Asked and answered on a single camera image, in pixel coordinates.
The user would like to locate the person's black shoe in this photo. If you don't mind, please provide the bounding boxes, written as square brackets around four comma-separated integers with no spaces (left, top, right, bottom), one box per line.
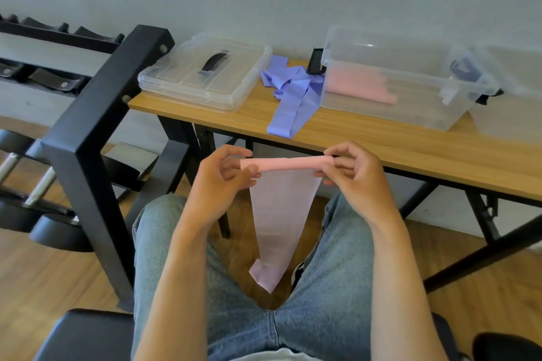
[291,261,306,290]

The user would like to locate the clear plastic lid black handle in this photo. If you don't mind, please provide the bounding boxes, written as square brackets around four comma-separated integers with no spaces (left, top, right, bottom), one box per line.
[137,32,273,113]

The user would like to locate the dark blue rolled band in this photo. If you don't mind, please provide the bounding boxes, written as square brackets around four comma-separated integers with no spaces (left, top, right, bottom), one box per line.
[450,57,484,83]

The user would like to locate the person's left hand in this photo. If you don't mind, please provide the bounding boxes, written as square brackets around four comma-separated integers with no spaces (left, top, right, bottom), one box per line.
[181,144,262,233]

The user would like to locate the person's blue jeans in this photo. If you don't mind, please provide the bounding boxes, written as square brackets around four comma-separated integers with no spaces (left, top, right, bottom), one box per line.
[130,191,425,361]

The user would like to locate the black padded bench seat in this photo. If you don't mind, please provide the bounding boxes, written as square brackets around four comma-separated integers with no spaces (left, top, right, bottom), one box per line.
[33,309,471,361]

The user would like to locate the black dumbbell chrome handle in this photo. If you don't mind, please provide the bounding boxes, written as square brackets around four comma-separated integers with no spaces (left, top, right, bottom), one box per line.
[0,128,39,233]
[23,165,95,254]

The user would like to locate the clear plastic storage box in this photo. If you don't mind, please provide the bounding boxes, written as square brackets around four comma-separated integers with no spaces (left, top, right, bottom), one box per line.
[320,25,501,132]
[469,45,542,146]

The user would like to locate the black dumbbell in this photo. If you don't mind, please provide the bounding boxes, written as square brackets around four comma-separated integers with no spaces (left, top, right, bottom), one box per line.
[0,61,31,83]
[27,67,86,97]

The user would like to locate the black box latch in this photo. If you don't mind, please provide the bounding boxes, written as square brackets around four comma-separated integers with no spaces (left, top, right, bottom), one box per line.
[475,88,505,106]
[306,48,327,76]

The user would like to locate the person's right forearm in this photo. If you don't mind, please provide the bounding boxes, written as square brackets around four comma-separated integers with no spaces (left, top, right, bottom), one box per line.
[368,212,450,361]

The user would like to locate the black metal dumbbell rack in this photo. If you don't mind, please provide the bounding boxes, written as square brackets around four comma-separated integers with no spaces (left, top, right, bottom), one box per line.
[0,20,192,313]

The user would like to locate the purple resistance band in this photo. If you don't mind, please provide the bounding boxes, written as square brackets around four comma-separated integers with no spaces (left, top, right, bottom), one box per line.
[260,55,326,139]

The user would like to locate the person's right hand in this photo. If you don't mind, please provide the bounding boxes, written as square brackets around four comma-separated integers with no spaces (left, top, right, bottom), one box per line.
[313,141,401,231]

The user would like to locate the rolled pink resistance bands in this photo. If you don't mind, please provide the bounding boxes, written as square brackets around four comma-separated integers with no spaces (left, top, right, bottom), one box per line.
[325,66,399,106]

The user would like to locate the person's left forearm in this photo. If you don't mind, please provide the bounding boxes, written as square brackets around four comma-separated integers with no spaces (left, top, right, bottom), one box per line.
[134,213,217,361]

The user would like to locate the person's white shirt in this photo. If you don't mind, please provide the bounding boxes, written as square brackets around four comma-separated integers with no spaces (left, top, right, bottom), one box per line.
[230,347,323,361]

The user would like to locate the black rounded object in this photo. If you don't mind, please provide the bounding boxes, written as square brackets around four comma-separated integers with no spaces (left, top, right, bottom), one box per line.
[472,332,542,361]

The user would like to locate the pink resistance band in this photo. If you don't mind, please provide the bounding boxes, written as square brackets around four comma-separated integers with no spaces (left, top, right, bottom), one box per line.
[240,155,335,294]

